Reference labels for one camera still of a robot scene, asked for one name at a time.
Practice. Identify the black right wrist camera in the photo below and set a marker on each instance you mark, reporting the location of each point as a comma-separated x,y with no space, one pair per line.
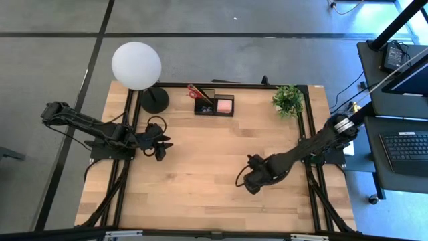
255,160

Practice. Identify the black crossbar with brackets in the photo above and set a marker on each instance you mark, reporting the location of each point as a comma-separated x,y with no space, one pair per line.
214,236

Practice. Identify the black desk with keyboard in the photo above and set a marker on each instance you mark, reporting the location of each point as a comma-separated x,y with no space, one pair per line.
401,184

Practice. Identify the black desk monitor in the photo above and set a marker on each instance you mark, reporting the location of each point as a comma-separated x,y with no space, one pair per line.
411,82

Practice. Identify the green plant in white pot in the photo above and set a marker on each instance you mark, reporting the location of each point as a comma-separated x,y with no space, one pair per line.
287,100

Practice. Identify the yellow power plug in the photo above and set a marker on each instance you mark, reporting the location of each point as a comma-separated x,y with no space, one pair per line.
356,107

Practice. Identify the white globe table lamp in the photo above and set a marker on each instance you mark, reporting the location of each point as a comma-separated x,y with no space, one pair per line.
136,65

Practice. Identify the black mesh desk organizer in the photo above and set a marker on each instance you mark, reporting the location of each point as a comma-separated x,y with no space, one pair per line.
207,114

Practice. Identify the pink sticky note pad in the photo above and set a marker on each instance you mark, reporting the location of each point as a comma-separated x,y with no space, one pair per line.
224,106

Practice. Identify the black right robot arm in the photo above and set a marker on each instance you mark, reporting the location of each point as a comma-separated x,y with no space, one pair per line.
311,144

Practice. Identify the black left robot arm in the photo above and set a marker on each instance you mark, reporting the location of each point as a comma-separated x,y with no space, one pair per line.
83,122

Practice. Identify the black desk with monitor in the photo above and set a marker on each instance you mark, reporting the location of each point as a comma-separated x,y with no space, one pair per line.
366,63

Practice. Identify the black caster wheel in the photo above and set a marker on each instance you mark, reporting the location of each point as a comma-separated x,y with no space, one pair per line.
374,199

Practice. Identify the black aluminium table frame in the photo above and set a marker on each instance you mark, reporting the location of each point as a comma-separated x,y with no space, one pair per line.
234,85

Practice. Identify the grey chair leg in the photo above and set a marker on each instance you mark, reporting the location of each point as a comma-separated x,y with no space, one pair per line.
10,154

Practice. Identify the black power box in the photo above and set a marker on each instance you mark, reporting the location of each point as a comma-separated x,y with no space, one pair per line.
392,57

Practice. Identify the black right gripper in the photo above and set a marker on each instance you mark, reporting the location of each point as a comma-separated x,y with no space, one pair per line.
261,179

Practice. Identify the black keyboard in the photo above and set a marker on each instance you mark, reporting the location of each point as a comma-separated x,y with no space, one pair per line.
406,150

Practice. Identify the white paper sheet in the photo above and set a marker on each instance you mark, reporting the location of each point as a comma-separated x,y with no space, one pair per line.
350,149

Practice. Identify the black diagonal pole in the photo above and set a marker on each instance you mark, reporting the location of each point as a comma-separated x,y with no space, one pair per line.
398,23

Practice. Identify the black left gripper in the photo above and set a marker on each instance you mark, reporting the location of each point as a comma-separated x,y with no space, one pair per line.
148,137

